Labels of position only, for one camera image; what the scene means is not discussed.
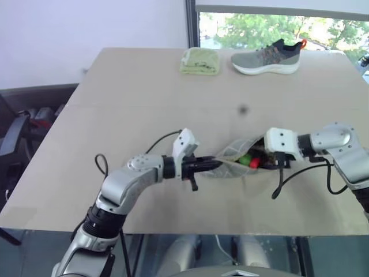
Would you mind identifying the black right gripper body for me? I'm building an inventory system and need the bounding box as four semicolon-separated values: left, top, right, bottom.
269;151;298;169

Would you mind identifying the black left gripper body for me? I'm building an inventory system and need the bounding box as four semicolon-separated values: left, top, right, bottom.
181;155;202;192

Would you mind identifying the grey checkered fabric pouch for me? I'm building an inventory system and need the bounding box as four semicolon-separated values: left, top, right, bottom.
199;137;268;180

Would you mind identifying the silver rounded robot leg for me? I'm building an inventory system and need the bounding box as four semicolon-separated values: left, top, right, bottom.
232;235;272;269
163;235;202;275

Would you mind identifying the olive green sneaker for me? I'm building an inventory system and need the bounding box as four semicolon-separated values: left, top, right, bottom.
230;39;307;76

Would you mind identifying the folded light green towel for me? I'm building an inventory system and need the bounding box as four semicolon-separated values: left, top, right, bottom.
179;48;220;77

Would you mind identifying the grey robot torso edge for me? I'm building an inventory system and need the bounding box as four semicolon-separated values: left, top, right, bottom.
178;266;296;277

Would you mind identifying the white roller window blind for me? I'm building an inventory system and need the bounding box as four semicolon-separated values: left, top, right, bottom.
194;0;369;21

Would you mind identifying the red and white floor clutter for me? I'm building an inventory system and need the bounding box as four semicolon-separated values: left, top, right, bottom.
28;106;66;130

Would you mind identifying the black grey office chair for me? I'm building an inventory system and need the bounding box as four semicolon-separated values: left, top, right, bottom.
0;92;32;200

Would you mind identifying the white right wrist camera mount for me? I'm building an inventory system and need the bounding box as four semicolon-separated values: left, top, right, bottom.
263;127;304;162

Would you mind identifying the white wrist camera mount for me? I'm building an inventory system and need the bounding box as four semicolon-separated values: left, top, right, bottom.
172;128;201;178
263;127;304;162

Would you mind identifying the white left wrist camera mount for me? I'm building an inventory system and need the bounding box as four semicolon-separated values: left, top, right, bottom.
172;128;201;178

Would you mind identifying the thin white cable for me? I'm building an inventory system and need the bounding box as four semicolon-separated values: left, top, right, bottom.
214;235;236;264

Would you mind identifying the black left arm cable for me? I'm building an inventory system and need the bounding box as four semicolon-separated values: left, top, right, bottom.
95;129;183;177

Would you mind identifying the dark window frame post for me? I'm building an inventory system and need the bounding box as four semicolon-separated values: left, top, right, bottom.
184;0;201;49

